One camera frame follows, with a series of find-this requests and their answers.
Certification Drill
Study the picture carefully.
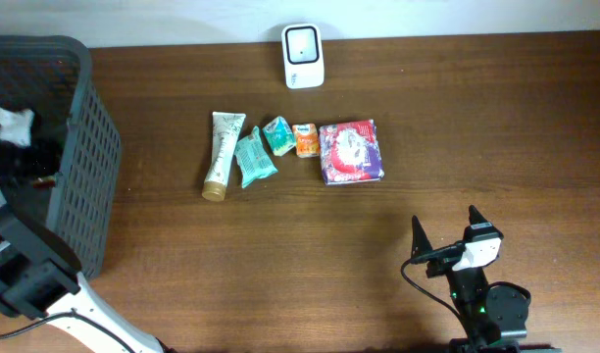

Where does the red purple floral pack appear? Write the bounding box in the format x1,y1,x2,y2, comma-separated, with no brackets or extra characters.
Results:
319,120,384,185

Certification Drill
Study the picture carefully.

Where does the orange tissue pack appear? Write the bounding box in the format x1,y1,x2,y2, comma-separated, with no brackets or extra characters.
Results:
292,124,320,158

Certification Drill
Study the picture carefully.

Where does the green tissue pack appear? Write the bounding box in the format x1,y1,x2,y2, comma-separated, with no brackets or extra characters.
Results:
263,116,296,157

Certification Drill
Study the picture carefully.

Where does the teal wet wipes pack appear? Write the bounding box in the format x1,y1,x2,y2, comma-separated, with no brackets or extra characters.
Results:
234,126,277,188

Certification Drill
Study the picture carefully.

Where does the white tube gold cap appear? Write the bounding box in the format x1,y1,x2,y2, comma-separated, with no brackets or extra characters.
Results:
202,112,246,202

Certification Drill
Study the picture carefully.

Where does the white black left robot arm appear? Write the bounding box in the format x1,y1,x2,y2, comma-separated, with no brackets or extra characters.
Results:
0,190,171,352

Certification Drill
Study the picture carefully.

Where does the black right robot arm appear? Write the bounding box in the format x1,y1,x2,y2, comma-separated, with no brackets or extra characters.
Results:
400,205,558,353

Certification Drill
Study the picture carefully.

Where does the white barcode scanner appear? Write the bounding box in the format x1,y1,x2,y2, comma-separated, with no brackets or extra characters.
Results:
281,24,325,89

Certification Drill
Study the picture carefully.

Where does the grey plastic mesh basket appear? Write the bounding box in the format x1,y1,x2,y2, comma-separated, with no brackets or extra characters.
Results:
0,35,122,278

